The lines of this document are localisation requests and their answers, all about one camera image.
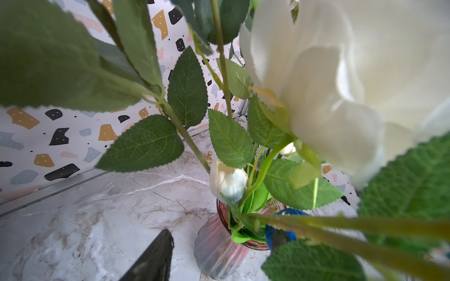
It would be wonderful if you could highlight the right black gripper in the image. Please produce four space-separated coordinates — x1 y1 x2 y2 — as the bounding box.
265 208 308 251

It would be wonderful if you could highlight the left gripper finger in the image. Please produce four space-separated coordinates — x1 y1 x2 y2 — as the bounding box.
120 228 174 281

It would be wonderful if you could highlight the dark red glass vase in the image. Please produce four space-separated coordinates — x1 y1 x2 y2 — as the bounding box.
194 200 269 280

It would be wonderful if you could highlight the white tulip bud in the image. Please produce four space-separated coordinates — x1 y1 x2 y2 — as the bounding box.
209 158 248 204

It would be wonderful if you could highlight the white rose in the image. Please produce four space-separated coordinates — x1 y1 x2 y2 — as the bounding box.
240 1 450 189

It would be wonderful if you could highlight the cream rose left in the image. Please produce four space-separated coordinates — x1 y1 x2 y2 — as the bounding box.
0 0 254 174

